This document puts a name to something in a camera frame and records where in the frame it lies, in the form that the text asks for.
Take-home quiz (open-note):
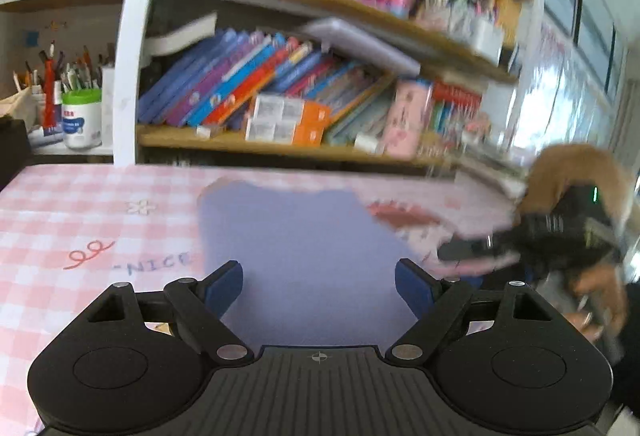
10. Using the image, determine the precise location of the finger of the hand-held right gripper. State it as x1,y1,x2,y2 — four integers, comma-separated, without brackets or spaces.
437,226,526,262

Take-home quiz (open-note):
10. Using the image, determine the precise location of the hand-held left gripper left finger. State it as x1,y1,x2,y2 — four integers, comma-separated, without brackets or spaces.
75,260,254,363

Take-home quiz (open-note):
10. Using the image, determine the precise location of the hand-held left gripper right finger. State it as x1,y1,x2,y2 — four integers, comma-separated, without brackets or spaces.
385,259,566,363

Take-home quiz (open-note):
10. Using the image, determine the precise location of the purple and pink knit sweater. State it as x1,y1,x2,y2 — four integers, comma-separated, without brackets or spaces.
196,179,521,348

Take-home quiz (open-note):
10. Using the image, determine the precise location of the person's right hand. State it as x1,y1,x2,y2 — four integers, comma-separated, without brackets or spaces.
567,261,632,344

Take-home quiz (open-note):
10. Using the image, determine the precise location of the brown fluffy plush toy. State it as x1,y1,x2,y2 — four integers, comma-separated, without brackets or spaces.
517,143,638,237

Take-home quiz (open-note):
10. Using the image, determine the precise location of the pink patterned tin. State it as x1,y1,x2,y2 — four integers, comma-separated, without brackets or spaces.
380,79,433,159

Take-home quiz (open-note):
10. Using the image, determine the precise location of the pink checked tablecloth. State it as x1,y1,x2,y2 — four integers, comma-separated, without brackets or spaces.
0,163,526,436

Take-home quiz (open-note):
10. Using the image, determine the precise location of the white desk organizer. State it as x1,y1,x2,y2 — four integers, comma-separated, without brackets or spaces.
465,19,506,62

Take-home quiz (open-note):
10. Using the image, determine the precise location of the row of colourful picture books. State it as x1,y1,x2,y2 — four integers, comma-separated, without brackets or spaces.
137,29,396,147

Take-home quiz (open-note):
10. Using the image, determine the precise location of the dark framed window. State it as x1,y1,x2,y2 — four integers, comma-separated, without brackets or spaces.
542,0,631,102

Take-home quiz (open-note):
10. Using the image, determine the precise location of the white can with green rim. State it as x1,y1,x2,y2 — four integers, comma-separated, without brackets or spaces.
61,90,103,150

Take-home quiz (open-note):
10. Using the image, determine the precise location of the white tablet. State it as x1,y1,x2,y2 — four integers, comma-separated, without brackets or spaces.
300,18,421,77

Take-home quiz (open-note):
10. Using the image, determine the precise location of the wooden bookshelf with white posts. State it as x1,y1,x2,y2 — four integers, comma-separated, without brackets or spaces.
0,0,546,177

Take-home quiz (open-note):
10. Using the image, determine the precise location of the black box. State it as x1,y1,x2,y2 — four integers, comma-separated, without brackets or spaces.
0,116,31,189

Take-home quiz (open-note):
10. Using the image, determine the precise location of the black hardcover book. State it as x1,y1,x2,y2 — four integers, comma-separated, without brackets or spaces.
145,14,218,60

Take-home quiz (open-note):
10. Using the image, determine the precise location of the bunch of pens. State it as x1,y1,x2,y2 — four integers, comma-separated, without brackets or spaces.
12,44,116,127

